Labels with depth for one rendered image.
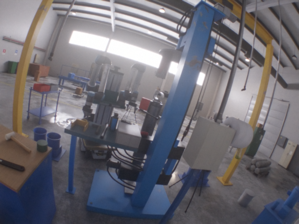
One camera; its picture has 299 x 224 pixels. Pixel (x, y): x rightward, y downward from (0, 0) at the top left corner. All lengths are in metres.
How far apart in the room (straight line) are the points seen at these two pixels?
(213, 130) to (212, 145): 0.13
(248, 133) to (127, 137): 1.14
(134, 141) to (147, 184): 0.64
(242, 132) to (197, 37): 1.02
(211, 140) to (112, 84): 2.14
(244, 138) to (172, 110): 0.75
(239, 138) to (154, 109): 1.39
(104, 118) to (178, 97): 1.85
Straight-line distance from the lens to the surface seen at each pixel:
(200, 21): 1.63
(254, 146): 9.04
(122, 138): 1.35
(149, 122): 2.22
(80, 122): 1.57
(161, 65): 1.98
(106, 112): 2.84
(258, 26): 4.22
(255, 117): 3.76
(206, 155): 1.15
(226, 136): 1.19
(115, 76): 2.74
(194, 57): 1.45
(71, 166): 1.88
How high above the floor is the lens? 1.66
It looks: 9 degrees down
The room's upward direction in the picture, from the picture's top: 18 degrees clockwise
